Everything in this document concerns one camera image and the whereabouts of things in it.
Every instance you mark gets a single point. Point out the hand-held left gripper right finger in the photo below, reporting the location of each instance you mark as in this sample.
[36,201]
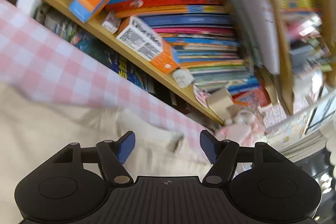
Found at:
[209,146]

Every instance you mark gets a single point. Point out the small white box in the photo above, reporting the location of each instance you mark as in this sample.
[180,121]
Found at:
[110,23]

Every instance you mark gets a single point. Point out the beige t-shirt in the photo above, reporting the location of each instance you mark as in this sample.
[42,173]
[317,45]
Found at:
[52,129]

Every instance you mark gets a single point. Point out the pink white plush bunny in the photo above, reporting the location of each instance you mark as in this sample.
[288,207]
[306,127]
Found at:
[236,129]

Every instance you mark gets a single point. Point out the small white packet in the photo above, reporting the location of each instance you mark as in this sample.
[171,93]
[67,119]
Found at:
[182,78]

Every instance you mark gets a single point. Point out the stack of books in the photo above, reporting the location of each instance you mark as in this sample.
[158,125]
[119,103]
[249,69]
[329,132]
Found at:
[302,145]

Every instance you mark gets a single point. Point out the long white orange box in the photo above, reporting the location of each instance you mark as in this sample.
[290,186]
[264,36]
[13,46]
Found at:
[141,40]

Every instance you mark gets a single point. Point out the row of colourful books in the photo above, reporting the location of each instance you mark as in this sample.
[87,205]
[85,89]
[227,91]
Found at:
[183,19]

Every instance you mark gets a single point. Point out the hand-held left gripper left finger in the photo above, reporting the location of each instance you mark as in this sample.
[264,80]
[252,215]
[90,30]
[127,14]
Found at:
[126,146]

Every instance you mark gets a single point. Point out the row of dark magazines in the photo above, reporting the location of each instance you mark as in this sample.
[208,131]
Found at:
[126,66]

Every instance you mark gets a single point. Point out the wooden bookshelf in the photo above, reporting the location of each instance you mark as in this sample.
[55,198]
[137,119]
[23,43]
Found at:
[118,48]

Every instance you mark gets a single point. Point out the beige pen holder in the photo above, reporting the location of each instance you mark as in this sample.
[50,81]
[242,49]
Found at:
[219,100]

